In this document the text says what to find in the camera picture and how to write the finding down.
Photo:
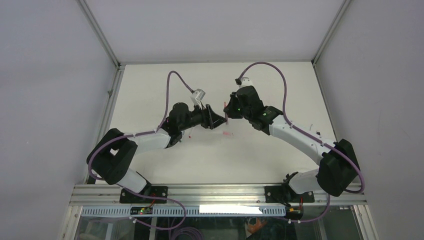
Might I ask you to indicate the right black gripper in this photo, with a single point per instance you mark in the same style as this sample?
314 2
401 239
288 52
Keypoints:
229 108

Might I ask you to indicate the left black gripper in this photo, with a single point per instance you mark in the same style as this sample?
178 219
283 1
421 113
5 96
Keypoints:
210 120

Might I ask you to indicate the pink purple pen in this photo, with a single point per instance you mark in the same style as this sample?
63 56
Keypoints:
225 114

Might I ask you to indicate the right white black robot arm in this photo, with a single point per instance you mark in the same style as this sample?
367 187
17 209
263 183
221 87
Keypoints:
337 165

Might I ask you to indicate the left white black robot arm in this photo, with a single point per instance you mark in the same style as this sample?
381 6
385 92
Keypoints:
112 156

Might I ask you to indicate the orange object under table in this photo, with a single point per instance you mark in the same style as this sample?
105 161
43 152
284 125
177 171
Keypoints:
254 224

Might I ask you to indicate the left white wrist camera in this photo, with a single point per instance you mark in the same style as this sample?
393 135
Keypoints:
197 97

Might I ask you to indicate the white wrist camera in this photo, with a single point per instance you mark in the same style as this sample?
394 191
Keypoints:
243 82
197 97

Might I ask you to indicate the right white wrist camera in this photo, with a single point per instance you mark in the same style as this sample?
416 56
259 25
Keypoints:
243 82

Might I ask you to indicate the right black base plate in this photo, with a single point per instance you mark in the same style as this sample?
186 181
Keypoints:
283 195

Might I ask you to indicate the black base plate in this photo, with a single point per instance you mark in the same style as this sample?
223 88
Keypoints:
155 191
283 195

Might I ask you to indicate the white slotted cable duct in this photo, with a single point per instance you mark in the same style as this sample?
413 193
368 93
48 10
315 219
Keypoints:
203 210

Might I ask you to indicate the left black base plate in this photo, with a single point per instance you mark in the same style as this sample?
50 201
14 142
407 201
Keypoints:
155 191

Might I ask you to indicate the aluminium mounting rail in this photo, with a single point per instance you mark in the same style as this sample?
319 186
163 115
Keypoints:
199 194

